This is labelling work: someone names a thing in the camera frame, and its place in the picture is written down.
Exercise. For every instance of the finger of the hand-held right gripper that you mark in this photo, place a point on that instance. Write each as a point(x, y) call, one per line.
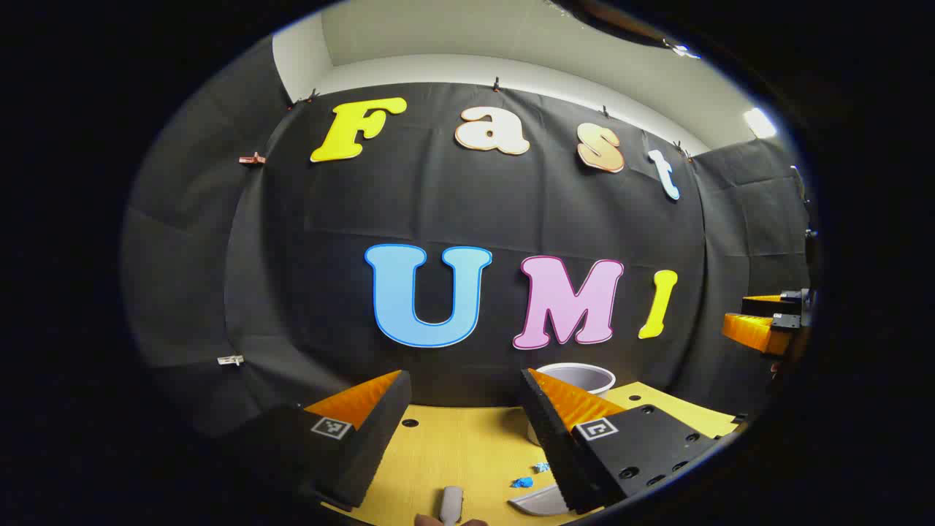
point(767, 304)
point(756, 332)

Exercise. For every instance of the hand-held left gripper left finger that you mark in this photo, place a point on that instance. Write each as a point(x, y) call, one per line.
point(380, 431)

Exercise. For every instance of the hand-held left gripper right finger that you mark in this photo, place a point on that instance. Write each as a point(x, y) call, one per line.
point(551, 446)

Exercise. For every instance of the light blue paper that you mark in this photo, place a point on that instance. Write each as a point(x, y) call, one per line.
point(540, 467)

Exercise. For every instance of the dark blue paper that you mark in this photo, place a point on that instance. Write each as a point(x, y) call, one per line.
point(522, 482)

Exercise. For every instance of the grey dustpan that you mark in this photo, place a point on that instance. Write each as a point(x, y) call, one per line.
point(544, 500)

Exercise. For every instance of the white ribbed garbage bin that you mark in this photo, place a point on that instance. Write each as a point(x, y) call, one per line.
point(584, 376)

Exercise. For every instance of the small grey broom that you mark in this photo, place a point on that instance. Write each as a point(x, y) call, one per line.
point(451, 504)

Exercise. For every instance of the yellow wooden desktop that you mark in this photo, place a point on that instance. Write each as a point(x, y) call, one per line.
point(453, 446)

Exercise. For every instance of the white clip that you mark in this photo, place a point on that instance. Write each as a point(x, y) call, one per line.
point(230, 359)

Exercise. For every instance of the ceiling light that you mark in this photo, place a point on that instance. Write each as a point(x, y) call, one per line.
point(760, 123)

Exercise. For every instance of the orange clip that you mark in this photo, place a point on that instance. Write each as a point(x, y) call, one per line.
point(253, 158)

